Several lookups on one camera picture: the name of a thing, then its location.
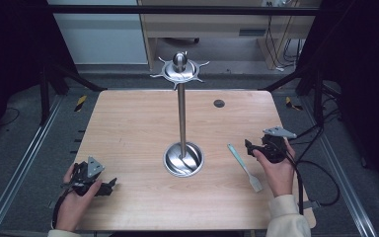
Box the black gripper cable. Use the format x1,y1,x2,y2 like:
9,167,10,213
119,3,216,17
50,187,72,230
284,126,341,216

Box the yellow black floor tape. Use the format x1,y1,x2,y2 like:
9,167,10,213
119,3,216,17
283,96,304,112
74,94,89,113

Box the white cabinet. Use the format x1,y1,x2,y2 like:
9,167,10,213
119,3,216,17
46,0,150,66

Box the steel utensil hanging stand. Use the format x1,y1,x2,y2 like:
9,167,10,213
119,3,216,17
149,50,211,179

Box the person's left hand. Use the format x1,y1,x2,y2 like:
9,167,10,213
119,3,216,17
55,163,104,233

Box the dark curtain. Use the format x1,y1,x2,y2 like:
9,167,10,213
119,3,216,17
295,0,379,201
0,0,80,152

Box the aluminium floor rail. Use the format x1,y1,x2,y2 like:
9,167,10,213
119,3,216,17
299,96,379,237
0,94,65,237

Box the light wooden desk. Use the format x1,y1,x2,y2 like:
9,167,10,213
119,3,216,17
137,0,322,72

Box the person's right hand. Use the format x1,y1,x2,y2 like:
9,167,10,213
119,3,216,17
252,137,297,198

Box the black metal stand legs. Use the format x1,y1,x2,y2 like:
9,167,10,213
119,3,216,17
259,63,329,127
38,60,109,126

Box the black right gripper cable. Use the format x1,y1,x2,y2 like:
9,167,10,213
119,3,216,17
284,126,341,216

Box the black horizontal frame bar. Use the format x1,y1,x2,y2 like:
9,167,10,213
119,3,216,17
43,4,322,17

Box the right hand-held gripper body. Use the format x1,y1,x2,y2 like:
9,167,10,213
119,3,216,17
260,125,298,165

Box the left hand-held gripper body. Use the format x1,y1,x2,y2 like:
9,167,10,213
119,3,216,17
69,155,107,198

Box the hanging black cables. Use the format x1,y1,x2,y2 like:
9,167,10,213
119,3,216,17
264,14,307,73

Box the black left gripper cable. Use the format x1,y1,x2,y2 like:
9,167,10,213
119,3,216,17
50,187,72,230

